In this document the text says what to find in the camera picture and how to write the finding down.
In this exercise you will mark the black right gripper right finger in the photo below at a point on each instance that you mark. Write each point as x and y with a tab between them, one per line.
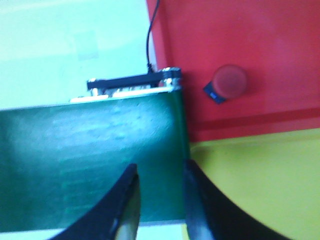
211	215

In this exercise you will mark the aluminium conveyor frame rail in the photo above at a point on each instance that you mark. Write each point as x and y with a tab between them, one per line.
165	80

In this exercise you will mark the red mushroom push button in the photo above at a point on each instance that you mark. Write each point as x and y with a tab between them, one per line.
228	82

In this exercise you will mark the red plastic tray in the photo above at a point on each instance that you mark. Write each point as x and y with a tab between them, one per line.
249	67

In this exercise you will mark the yellow plastic tray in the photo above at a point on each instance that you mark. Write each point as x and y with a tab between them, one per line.
273	177

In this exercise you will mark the green conveyor belt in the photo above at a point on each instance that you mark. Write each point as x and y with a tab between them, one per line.
56	162

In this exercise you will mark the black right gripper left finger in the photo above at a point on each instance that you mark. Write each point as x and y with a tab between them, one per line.
114	217

